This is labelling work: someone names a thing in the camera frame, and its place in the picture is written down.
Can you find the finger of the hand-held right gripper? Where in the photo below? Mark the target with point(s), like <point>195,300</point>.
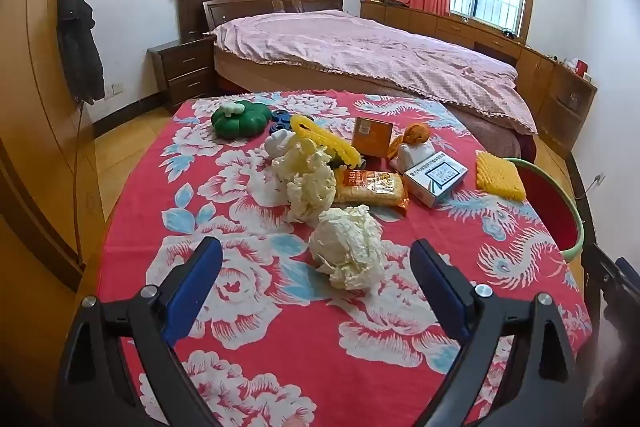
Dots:
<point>602,274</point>

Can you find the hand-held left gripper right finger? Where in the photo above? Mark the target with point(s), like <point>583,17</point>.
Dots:
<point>440,292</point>

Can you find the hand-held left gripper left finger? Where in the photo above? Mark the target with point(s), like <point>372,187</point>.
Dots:
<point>192,287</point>

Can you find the round paper ball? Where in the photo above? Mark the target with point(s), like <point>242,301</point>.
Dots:
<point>347,247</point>

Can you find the white sock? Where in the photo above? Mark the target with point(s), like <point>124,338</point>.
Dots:
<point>277,144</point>

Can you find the orange cardboard box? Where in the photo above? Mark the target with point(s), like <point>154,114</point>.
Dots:
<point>370,137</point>

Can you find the red floral tablecloth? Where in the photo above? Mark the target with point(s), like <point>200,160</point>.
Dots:
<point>250,227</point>

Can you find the red stool with green rim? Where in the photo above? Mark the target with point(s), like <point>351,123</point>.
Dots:
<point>545,202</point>

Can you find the white and blue cigarette box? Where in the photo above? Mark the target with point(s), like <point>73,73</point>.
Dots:
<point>435,179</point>

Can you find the orange noodle packet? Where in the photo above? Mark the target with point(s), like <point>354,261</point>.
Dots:
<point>370,189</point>

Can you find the yellow sponge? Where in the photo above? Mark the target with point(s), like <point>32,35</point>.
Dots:
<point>497,177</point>

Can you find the tall crumpled paper ball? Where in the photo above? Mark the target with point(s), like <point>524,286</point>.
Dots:
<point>307,187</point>

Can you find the orange plush toy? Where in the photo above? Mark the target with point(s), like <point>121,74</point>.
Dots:
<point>417,133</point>

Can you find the green pumpkin-shaped toy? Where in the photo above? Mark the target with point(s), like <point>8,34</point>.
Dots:
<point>240,124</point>

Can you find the long wooden cabinet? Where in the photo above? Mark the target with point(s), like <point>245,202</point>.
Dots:
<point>565,97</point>

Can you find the blue fidget spinner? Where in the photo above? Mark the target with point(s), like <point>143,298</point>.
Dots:
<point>280,121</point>

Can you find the yellow plastic comb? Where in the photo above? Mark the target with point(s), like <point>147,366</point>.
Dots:
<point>325,139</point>

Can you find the small red box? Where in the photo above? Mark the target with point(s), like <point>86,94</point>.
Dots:
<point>581,68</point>

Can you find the dark wooden nightstand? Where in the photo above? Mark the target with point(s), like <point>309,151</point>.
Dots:
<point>187,67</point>

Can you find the wooden wardrobe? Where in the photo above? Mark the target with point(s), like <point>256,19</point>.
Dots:
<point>30,132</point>

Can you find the pink checked blanket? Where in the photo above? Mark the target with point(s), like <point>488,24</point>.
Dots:
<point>375,52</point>

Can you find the black jacket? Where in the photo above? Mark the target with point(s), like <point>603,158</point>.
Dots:
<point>80,52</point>

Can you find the white wall socket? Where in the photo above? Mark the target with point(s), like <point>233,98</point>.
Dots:
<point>115,89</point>
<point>598,179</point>

